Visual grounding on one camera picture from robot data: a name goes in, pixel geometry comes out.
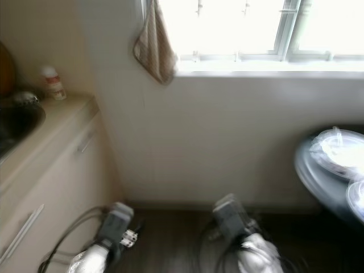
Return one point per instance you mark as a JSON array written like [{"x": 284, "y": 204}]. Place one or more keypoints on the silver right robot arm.
[{"x": 259, "y": 256}]

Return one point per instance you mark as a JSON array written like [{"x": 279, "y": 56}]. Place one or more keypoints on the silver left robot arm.
[{"x": 91, "y": 263}]

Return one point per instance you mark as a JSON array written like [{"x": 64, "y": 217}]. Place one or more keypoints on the beige kitchen counter cabinet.
[{"x": 57, "y": 187}]

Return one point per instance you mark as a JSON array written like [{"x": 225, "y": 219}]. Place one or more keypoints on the steel kitchen sink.
[{"x": 20, "y": 122}]

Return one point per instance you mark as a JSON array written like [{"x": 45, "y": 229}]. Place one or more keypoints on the round black table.
[{"x": 318, "y": 182}]

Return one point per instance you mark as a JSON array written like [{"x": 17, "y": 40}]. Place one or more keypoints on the plain white plate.
[{"x": 338, "y": 153}]

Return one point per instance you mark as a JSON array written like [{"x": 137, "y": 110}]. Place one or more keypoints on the white bottle red label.
[{"x": 54, "y": 84}]

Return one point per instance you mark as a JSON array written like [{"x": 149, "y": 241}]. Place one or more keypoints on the steel sink strainer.
[{"x": 27, "y": 98}]

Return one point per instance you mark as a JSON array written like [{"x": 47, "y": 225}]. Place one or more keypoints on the beige striped hanging dish towel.
[{"x": 154, "y": 45}]

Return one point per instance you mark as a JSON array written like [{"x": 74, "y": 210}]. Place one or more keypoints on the round wooden board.
[{"x": 5, "y": 68}]

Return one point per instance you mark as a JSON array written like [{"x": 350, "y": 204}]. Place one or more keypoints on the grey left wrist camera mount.
[{"x": 116, "y": 224}]

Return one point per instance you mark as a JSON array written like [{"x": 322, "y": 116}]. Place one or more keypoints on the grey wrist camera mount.
[
  {"x": 116, "y": 224},
  {"x": 230, "y": 219}
]

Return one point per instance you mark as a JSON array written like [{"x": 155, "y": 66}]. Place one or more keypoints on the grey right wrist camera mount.
[{"x": 230, "y": 219}]

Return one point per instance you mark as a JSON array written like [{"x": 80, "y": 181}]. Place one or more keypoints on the white window frame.
[{"x": 289, "y": 34}]

